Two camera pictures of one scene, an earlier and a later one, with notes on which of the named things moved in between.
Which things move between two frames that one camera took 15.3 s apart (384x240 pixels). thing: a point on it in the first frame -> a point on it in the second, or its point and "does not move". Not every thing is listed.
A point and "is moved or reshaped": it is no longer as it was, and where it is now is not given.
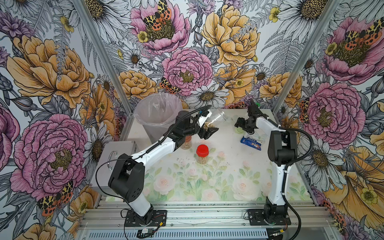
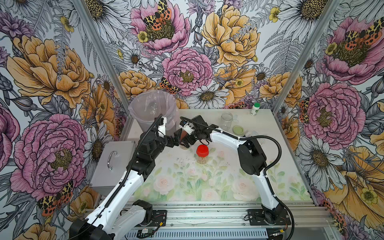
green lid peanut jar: [215, 117] -> [226, 118]
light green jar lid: [239, 130] does not move
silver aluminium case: [110, 153] does not move
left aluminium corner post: [105, 55] does not move
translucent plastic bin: [157, 113] is moved or reshaped
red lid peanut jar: [202, 152] does not move
